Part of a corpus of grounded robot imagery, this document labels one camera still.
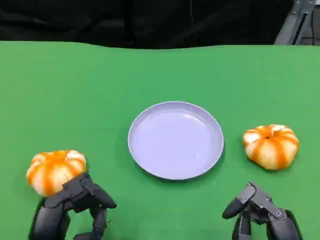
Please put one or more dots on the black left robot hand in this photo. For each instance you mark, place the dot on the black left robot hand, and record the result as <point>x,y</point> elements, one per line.
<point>75,193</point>

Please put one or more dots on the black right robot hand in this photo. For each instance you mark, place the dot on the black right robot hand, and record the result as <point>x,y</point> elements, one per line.
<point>260,200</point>

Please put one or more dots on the orange and white bread roll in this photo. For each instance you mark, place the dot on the orange and white bread roll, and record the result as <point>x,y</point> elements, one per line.
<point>53,168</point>
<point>271,147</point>

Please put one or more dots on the lilac plate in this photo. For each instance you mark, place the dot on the lilac plate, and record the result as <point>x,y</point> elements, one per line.
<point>175,141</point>

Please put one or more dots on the green table cloth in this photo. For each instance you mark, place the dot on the green table cloth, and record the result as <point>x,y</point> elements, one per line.
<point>100,87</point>

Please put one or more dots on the black backdrop curtain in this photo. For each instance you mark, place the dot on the black backdrop curtain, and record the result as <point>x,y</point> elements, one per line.
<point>112,22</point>

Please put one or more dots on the grey metal frame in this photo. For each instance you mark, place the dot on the grey metal frame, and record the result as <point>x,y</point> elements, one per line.
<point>297,22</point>

